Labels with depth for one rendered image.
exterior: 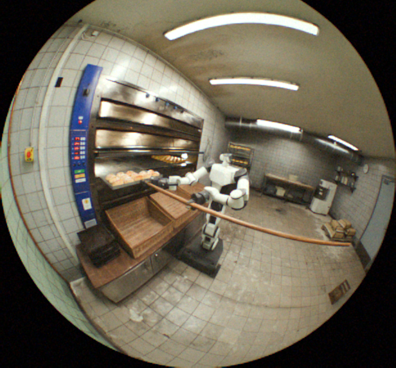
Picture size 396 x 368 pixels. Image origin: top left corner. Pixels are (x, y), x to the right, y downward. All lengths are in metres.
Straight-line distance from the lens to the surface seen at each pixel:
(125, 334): 1.64
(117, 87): 1.27
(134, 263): 1.17
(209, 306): 1.65
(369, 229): 4.64
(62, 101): 1.15
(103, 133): 1.17
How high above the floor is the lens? 1.57
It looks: 12 degrees down
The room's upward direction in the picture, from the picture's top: 9 degrees clockwise
